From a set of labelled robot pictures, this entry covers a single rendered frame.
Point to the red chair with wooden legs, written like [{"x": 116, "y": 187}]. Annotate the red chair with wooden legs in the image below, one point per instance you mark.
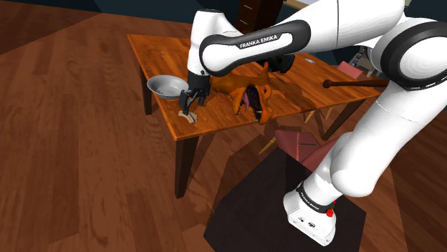
[{"x": 296, "y": 143}]

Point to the dark robot stand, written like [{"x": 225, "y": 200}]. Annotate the dark robot stand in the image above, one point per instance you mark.
[{"x": 251, "y": 209}]

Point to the pink chair with beaded back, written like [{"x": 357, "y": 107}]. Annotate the pink chair with beaded back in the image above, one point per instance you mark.
[{"x": 349, "y": 69}]

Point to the dark brown wooden bat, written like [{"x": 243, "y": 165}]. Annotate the dark brown wooden bat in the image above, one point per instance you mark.
[{"x": 352, "y": 83}]

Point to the grey bowl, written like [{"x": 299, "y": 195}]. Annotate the grey bowl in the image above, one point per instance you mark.
[{"x": 167, "y": 86}]

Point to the dark brown cabinet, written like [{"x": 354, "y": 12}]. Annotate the dark brown cabinet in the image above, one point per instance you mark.
[{"x": 258, "y": 15}]

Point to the beige curved wooden piece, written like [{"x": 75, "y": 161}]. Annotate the beige curved wooden piece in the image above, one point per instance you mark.
[{"x": 190, "y": 118}]

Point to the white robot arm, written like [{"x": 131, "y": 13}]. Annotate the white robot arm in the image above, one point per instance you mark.
[{"x": 366, "y": 146}]

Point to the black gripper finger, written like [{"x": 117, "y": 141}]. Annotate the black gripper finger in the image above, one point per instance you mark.
[
  {"x": 202, "y": 99},
  {"x": 185, "y": 101}
]

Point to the small grey disc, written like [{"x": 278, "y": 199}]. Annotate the small grey disc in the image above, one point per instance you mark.
[{"x": 309, "y": 60}]

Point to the orange dinosaur toy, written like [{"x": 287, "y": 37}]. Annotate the orange dinosaur toy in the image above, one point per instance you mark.
[{"x": 256, "y": 101}]

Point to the brown wooden table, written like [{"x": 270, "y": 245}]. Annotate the brown wooden table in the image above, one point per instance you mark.
[{"x": 164, "y": 55}]

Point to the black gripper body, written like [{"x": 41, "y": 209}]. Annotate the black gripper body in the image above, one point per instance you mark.
[{"x": 199, "y": 83}]

